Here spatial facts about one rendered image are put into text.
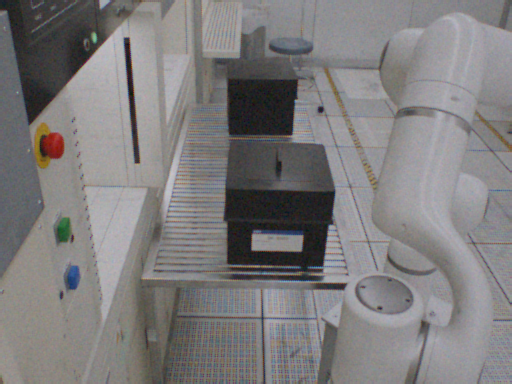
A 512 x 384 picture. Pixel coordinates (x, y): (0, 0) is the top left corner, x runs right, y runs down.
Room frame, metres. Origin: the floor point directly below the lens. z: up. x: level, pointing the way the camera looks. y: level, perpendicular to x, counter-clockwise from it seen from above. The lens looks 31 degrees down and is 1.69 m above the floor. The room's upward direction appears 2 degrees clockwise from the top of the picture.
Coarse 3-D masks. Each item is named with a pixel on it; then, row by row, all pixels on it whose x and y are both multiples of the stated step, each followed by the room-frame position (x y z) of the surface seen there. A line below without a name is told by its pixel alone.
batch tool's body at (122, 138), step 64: (0, 0) 0.62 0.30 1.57; (128, 0) 1.31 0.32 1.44; (64, 64) 0.80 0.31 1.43; (128, 64) 1.38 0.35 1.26; (64, 128) 0.78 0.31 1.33; (128, 128) 1.38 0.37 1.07; (64, 192) 0.73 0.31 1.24; (128, 192) 1.35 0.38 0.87; (64, 256) 0.68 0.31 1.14; (128, 256) 1.06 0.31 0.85
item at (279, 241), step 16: (240, 224) 1.15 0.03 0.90; (256, 224) 1.15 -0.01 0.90; (272, 224) 1.15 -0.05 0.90; (288, 224) 1.15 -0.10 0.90; (304, 224) 1.15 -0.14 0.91; (320, 224) 1.15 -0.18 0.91; (240, 240) 1.15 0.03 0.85; (256, 240) 1.15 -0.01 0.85; (272, 240) 1.15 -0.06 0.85; (288, 240) 1.15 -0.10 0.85; (304, 240) 1.15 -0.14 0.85; (320, 240) 1.15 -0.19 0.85; (240, 256) 1.15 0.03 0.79; (256, 256) 1.15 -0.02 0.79; (272, 256) 1.15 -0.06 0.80; (288, 256) 1.15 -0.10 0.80; (304, 256) 1.15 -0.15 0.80; (320, 256) 1.15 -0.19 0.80
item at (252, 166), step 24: (240, 144) 1.41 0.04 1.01; (264, 144) 1.41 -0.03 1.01; (288, 144) 1.42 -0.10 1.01; (312, 144) 1.43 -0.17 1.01; (240, 168) 1.26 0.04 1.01; (264, 168) 1.26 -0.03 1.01; (288, 168) 1.26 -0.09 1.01; (312, 168) 1.27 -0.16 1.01; (240, 192) 1.15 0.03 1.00; (264, 192) 1.15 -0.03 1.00; (288, 192) 1.15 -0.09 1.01; (312, 192) 1.15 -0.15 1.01; (240, 216) 1.15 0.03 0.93; (264, 216) 1.15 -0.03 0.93; (288, 216) 1.15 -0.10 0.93; (312, 216) 1.15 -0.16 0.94
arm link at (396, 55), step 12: (396, 36) 0.81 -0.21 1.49; (408, 36) 0.79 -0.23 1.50; (384, 48) 0.81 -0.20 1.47; (396, 48) 0.78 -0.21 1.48; (408, 48) 0.77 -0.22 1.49; (384, 60) 0.79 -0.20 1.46; (396, 60) 0.77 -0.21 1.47; (408, 60) 0.76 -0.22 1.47; (384, 72) 0.79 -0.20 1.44; (396, 72) 0.77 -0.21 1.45; (384, 84) 0.80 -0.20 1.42; (396, 84) 0.78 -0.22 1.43; (396, 96) 0.79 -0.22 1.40
